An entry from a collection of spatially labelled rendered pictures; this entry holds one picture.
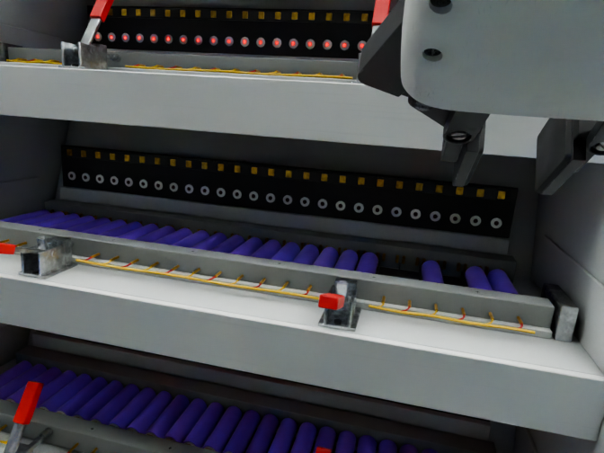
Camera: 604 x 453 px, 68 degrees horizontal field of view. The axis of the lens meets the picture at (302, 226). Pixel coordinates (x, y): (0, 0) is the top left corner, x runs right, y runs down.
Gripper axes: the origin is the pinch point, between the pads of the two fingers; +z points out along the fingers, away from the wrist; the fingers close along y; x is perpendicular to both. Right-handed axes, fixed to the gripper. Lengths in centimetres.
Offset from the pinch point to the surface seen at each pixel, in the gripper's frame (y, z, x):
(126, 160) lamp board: 37.8, 26.6, -8.2
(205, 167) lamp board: 27.3, 26.5, -8.2
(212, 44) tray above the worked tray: 29.6, 24.8, -23.9
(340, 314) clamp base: 8.1, 16.4, 7.0
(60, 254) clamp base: 33.7, 16.0, 5.8
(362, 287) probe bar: 6.8, 17.9, 4.4
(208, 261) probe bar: 20.5, 17.8, 4.2
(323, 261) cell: 11.0, 21.6, 2.0
